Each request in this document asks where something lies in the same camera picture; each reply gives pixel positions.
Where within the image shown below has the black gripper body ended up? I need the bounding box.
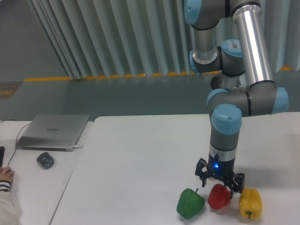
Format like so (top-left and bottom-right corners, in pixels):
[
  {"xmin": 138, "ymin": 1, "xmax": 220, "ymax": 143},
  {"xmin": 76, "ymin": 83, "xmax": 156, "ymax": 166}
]
[{"xmin": 206, "ymin": 154, "xmax": 235, "ymax": 184}]

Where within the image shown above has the red bell pepper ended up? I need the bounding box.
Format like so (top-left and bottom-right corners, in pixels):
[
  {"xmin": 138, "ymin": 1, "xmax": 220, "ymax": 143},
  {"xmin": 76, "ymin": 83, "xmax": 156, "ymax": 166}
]
[{"xmin": 208, "ymin": 184, "xmax": 231, "ymax": 210}]

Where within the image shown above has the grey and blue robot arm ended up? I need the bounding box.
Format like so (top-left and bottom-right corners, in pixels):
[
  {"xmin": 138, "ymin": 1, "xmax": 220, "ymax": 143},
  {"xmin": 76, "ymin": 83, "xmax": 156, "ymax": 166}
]
[{"xmin": 184, "ymin": 0, "xmax": 289, "ymax": 194}]

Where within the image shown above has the white sleeved forearm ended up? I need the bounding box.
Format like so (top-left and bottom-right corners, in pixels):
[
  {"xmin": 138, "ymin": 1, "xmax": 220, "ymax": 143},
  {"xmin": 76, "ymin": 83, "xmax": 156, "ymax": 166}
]
[{"xmin": 0, "ymin": 180, "xmax": 18, "ymax": 225}]

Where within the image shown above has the person's hand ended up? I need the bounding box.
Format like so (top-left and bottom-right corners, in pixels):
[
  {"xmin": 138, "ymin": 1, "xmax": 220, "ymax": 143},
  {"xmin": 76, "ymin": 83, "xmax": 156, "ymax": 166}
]
[{"xmin": 0, "ymin": 167, "xmax": 14, "ymax": 183}]

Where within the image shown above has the yellow bell pepper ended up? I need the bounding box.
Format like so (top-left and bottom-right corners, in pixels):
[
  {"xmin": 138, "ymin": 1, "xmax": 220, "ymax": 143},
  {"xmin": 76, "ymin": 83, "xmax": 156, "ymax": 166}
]
[{"xmin": 239, "ymin": 188, "xmax": 263, "ymax": 219}]

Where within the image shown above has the green bell pepper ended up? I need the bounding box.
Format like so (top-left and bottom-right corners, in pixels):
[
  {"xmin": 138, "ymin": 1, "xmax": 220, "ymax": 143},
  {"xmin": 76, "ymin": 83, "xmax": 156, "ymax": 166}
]
[{"xmin": 176, "ymin": 188, "xmax": 205, "ymax": 219}]

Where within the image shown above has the silver laptop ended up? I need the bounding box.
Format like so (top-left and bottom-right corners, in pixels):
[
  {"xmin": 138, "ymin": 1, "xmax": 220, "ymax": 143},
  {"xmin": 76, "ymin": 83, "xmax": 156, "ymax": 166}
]
[{"xmin": 15, "ymin": 114, "xmax": 89, "ymax": 151}]

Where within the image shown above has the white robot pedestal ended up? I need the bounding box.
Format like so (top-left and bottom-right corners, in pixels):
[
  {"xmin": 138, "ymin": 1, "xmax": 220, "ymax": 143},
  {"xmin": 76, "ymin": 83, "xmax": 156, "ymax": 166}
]
[{"xmin": 210, "ymin": 72, "xmax": 248, "ymax": 93}]

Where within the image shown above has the black cable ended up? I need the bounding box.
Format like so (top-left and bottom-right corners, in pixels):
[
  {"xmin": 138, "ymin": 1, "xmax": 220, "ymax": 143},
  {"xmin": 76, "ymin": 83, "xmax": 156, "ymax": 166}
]
[{"xmin": 0, "ymin": 120, "xmax": 33, "ymax": 167}]

